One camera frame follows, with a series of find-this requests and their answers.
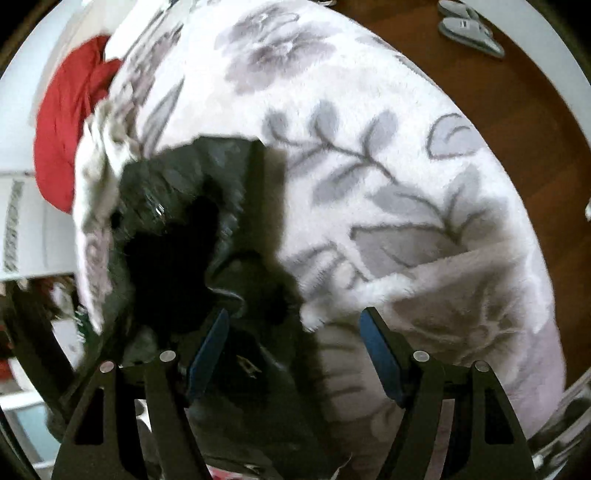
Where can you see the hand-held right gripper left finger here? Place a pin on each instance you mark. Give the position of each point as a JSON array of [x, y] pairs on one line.
[[210, 351]]

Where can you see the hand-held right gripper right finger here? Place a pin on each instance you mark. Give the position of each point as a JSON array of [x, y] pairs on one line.
[[379, 351]]

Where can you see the black jacket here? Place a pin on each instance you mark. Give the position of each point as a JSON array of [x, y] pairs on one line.
[[184, 258]]

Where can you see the white floral fleece blanket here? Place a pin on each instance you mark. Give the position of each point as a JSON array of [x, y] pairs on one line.
[[369, 184]]

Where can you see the beige knitted cloth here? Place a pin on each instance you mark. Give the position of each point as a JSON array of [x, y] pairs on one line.
[[104, 147]]

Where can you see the red cloth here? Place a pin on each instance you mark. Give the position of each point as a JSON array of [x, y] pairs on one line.
[[64, 124]]

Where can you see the grey slipper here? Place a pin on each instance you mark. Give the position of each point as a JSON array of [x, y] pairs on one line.
[[459, 8], [471, 34]]

